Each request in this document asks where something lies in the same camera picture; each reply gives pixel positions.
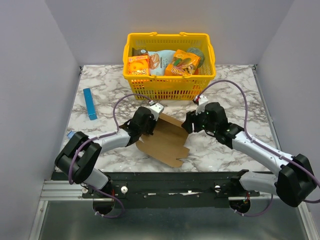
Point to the green round scrubber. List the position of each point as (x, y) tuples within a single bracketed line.
[(199, 53)]

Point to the orange gummy candy bag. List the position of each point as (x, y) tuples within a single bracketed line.
[(183, 64)]

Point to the yellow plastic shopping basket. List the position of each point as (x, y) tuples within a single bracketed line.
[(170, 87)]

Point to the long blue box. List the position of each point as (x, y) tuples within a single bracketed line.
[(89, 102)]

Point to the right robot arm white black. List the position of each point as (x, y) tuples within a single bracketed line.
[(292, 178)]

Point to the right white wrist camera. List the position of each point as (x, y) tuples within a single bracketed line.
[(201, 101)]

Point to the dark brown packet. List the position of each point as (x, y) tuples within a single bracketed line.
[(139, 52)]

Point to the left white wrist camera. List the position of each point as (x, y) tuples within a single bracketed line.
[(156, 109)]

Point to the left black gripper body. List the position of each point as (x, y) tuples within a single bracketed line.
[(149, 128)]

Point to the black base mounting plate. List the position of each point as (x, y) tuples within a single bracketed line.
[(155, 190)]

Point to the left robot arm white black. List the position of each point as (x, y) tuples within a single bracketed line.
[(78, 157)]

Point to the small blue box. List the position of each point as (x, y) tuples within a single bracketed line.
[(70, 134)]

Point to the brown cardboard box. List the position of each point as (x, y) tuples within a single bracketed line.
[(167, 143)]

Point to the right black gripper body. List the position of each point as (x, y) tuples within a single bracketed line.
[(191, 123)]

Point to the light blue chips bag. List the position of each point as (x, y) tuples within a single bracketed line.
[(159, 60)]

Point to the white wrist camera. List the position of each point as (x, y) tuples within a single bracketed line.
[(201, 101), (156, 109)]

